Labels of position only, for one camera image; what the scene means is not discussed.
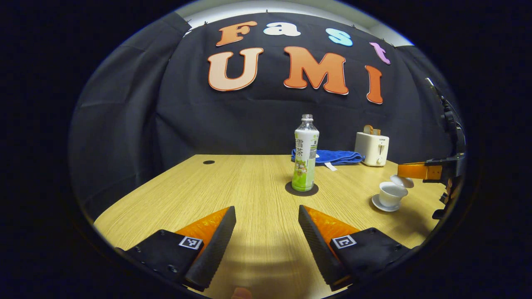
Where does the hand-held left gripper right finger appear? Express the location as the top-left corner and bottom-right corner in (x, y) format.
(298, 205), (416, 292)

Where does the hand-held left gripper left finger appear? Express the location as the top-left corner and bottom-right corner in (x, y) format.
(116, 206), (236, 292)

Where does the white teacup lid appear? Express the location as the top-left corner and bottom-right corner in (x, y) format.
(390, 174), (414, 189)

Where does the white teacup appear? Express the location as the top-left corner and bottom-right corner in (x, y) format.
(379, 181), (409, 208)

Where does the dark round coaster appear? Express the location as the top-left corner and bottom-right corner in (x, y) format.
(285, 181), (319, 197)

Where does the clear green-label water bottle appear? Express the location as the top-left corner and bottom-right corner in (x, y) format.
(291, 114), (320, 192)

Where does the white toaster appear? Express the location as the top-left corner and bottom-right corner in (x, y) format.
(355, 132), (390, 167)

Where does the blue towel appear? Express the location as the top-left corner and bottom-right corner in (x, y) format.
(291, 149), (365, 172)

